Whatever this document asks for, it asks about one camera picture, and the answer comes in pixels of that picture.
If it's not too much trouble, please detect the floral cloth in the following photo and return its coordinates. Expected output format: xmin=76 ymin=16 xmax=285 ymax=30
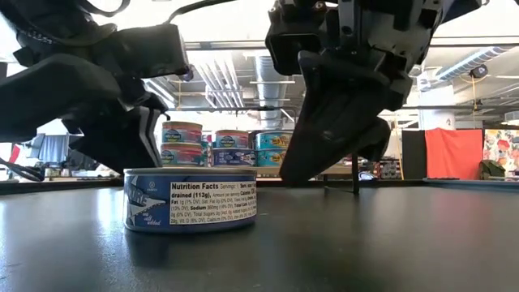
xmin=483 ymin=128 xmax=519 ymax=183

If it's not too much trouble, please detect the corrugated silver duct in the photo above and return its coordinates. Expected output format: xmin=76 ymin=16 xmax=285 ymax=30
xmin=435 ymin=45 xmax=512 ymax=82

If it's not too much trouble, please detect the black partition panel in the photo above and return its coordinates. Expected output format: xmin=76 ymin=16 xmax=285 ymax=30
xmin=401 ymin=130 xmax=427 ymax=179

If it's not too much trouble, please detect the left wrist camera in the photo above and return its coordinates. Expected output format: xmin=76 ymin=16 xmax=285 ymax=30
xmin=104 ymin=23 xmax=191 ymax=81

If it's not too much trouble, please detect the silver air duct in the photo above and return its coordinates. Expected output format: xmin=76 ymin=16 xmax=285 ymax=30
xmin=253 ymin=54 xmax=295 ymax=131

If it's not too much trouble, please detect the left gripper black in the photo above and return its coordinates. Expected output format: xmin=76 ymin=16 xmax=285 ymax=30
xmin=0 ymin=52 xmax=169 ymax=175

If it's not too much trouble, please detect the wooden shelf black metal frame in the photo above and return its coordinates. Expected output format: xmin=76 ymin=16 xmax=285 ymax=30
xmin=202 ymin=152 xmax=362 ymax=195

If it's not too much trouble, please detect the black table mat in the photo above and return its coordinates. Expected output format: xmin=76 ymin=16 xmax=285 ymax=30
xmin=0 ymin=184 xmax=519 ymax=292

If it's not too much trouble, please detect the black round spotlight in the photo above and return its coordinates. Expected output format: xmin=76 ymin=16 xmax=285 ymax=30
xmin=470 ymin=63 xmax=490 ymax=80

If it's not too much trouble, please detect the black curved cable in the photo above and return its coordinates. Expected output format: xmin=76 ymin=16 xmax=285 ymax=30
xmin=0 ymin=157 xmax=45 ymax=183

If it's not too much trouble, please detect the silver-lid can white teal label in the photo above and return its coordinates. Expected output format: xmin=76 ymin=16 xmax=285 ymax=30
xmin=255 ymin=148 xmax=287 ymax=168

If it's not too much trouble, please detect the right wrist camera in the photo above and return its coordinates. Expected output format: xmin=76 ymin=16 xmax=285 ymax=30
xmin=265 ymin=0 xmax=328 ymax=77

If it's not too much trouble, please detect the blue grey curtain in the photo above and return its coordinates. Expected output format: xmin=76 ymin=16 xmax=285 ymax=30
xmin=30 ymin=133 xmax=71 ymax=164

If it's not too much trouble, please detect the orange cloth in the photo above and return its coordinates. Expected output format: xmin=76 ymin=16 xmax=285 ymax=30
xmin=424 ymin=128 xmax=485 ymax=182

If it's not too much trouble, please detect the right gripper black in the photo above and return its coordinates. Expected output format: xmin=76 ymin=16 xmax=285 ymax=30
xmin=278 ymin=0 xmax=443 ymax=187

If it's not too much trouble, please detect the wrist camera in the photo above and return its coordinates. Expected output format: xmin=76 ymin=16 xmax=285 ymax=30
xmin=265 ymin=0 xmax=328 ymax=77
xmin=104 ymin=23 xmax=191 ymax=81

